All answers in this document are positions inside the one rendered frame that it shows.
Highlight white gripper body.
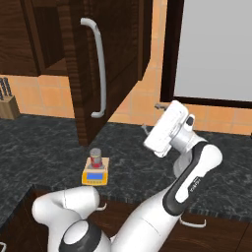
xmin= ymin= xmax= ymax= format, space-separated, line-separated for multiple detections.
xmin=143 ymin=99 xmax=190 ymax=158

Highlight red canned food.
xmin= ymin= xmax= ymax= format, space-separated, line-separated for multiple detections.
xmin=89 ymin=148 xmax=103 ymax=169

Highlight yellow digital scale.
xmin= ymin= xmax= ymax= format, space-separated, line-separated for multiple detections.
xmin=81 ymin=157 xmax=110 ymax=187

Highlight narrow dark wood cabinet panel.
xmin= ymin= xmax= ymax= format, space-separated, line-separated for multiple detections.
xmin=137 ymin=0 xmax=154 ymax=82

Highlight dark wood base cabinet door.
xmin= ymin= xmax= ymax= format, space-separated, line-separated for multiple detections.
xmin=0 ymin=188 xmax=50 ymax=252

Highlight dark framed window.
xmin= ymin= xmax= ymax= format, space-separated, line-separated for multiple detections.
xmin=158 ymin=0 xmax=252 ymax=109

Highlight dark wood drawer front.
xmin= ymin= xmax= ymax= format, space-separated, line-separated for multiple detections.
xmin=160 ymin=210 xmax=246 ymax=252
xmin=88 ymin=198 xmax=150 ymax=240

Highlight wooden knife block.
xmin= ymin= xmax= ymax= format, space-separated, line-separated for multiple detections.
xmin=0 ymin=94 xmax=22 ymax=121

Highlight white cabinet door handle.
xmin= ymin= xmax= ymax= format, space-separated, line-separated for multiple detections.
xmin=80 ymin=17 xmax=108 ymax=119

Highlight white drawer handle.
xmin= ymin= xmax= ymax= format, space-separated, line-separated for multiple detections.
xmin=178 ymin=218 xmax=208 ymax=229
xmin=95 ymin=202 xmax=108 ymax=212

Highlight dark wood wall cabinet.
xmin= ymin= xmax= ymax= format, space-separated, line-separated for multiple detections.
xmin=0 ymin=0 xmax=69 ymax=78

